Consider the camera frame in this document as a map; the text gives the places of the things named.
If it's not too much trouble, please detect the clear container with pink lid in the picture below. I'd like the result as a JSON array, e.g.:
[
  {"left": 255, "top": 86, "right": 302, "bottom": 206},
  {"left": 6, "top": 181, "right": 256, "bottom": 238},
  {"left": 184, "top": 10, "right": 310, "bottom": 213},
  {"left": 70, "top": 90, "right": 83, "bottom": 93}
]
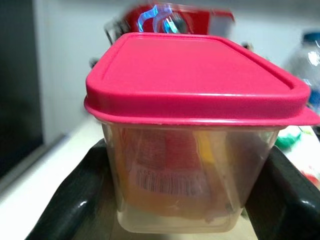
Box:
[{"left": 83, "top": 32, "right": 320, "bottom": 235}]

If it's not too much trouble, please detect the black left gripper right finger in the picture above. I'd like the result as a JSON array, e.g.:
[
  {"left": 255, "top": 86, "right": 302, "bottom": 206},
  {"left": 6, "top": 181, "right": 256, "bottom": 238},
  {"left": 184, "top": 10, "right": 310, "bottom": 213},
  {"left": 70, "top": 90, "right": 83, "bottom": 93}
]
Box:
[{"left": 245, "top": 145, "right": 320, "bottom": 240}]

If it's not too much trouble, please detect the red box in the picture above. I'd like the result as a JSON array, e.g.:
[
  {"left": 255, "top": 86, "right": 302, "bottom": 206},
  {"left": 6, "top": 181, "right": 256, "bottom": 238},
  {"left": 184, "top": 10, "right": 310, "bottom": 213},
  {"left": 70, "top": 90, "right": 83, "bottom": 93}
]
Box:
[{"left": 104, "top": 6, "right": 236, "bottom": 38}]

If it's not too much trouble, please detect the barcode labelled food packet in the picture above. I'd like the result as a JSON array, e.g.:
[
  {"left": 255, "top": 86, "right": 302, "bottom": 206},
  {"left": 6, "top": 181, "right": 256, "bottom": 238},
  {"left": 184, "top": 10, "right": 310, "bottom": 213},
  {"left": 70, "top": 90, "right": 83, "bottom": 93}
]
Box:
[{"left": 119, "top": 127, "right": 233, "bottom": 221}]

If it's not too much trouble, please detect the clear water bottle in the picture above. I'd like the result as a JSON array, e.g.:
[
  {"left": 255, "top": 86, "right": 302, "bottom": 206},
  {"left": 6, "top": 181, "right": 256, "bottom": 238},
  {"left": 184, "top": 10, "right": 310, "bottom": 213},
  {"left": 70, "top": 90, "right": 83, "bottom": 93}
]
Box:
[{"left": 284, "top": 29, "right": 320, "bottom": 114}]

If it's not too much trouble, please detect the black appliance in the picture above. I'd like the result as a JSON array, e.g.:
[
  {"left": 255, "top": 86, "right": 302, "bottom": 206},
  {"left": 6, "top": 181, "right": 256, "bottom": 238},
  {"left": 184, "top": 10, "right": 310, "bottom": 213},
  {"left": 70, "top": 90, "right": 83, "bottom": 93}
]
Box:
[{"left": 0, "top": 0, "right": 45, "bottom": 179}]

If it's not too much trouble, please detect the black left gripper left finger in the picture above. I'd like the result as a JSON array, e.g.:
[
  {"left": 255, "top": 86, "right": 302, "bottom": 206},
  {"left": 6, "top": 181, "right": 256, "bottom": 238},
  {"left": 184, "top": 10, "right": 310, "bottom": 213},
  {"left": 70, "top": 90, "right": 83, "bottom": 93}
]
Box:
[{"left": 24, "top": 138, "right": 131, "bottom": 240}]

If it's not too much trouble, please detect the green white snack packet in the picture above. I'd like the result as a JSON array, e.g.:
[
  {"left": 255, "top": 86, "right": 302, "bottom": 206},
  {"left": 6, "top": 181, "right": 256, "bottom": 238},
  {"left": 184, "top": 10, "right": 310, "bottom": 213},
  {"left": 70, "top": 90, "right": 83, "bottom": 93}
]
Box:
[{"left": 276, "top": 124, "right": 320, "bottom": 186}]

